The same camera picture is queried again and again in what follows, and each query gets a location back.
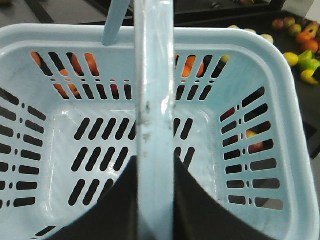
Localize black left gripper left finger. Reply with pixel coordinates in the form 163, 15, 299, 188
49, 155, 138, 240

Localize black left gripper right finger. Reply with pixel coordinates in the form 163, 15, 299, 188
173, 154, 272, 240

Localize light blue plastic basket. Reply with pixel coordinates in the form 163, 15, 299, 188
0, 0, 320, 240

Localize orange behind pink apples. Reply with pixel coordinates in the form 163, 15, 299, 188
175, 54, 205, 79

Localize red yellow apple left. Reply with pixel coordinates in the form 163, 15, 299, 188
246, 129, 265, 154

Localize yellow lemon middle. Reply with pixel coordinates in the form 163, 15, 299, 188
283, 52, 299, 67

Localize white round pears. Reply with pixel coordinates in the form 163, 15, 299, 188
227, 25, 274, 44

